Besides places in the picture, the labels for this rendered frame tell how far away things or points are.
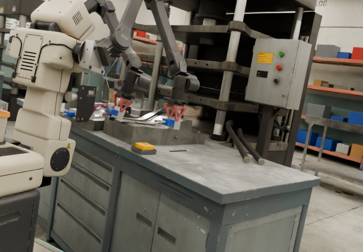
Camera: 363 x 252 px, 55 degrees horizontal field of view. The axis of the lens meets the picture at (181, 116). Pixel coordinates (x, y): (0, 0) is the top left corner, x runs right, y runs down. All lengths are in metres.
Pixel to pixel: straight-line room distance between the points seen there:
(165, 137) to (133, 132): 0.20
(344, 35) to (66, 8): 7.51
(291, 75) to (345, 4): 6.70
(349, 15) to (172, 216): 7.62
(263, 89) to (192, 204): 1.08
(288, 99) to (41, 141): 1.35
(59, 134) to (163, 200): 0.51
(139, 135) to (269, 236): 0.72
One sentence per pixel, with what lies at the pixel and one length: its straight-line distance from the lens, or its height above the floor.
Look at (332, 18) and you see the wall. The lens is 8.79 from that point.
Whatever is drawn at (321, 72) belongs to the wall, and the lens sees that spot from 8.61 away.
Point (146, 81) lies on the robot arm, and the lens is 1.75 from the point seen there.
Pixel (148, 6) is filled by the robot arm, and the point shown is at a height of 1.46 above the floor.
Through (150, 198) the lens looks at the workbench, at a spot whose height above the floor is 0.62.
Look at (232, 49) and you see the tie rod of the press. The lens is 2.23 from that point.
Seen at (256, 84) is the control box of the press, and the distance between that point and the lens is 2.23.
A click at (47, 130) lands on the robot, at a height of 0.85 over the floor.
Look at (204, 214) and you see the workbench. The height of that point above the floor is 0.68.
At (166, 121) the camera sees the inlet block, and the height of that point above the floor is 0.94.
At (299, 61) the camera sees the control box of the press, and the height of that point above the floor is 1.35.
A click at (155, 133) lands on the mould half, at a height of 0.86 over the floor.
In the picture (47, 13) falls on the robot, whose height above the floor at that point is 1.31.
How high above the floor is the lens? 1.14
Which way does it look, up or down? 6 degrees down
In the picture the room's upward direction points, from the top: 10 degrees clockwise
